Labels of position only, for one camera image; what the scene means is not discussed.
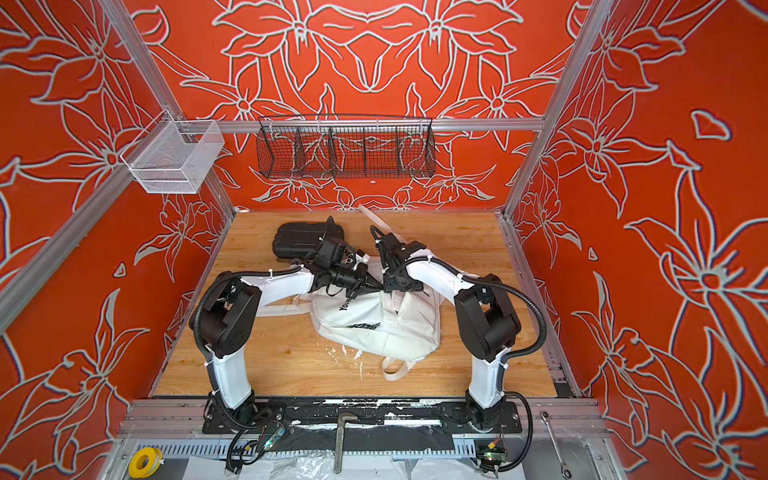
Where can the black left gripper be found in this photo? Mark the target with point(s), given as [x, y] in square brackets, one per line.
[360, 284]

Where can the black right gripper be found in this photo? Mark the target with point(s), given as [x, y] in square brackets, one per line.
[389, 285]

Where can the white student backpack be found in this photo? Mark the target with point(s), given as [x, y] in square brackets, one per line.
[399, 326]

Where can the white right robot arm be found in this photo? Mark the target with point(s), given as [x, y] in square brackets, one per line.
[487, 320]

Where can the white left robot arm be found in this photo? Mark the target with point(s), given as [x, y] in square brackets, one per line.
[224, 317]

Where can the black plastic tool case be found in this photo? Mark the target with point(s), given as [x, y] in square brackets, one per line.
[297, 239]

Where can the steel wrench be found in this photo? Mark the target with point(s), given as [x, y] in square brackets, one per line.
[565, 470]

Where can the yellow tape roll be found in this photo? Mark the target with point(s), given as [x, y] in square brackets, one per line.
[145, 462]

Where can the black wire wall basket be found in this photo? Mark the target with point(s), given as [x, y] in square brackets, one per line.
[351, 147]

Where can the metal clamp handle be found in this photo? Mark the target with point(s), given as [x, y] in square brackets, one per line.
[343, 419]

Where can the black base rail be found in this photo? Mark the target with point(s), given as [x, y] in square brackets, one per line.
[449, 414]

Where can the white wire wall basket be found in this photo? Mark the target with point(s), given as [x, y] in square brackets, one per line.
[166, 160]

